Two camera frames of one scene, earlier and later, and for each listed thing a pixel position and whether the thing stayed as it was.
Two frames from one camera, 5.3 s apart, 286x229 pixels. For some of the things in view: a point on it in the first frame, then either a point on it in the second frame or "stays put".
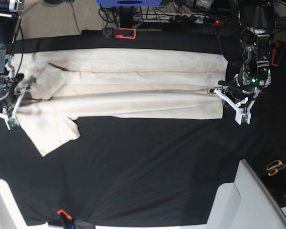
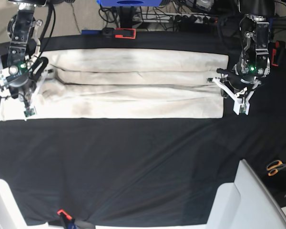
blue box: x=128 y=3 stays put
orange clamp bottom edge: x=61 y=211 stays put
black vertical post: x=126 y=15 stays put
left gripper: x=5 y=102 → x=22 y=85
